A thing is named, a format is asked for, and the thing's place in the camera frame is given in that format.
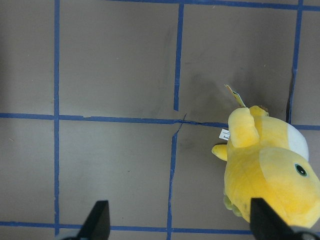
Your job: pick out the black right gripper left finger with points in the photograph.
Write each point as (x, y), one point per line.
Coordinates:
(97, 224)

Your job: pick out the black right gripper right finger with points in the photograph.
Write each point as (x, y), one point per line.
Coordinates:
(266, 224)

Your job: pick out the yellow plush penguin toy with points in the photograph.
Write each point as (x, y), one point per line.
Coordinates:
(268, 158)

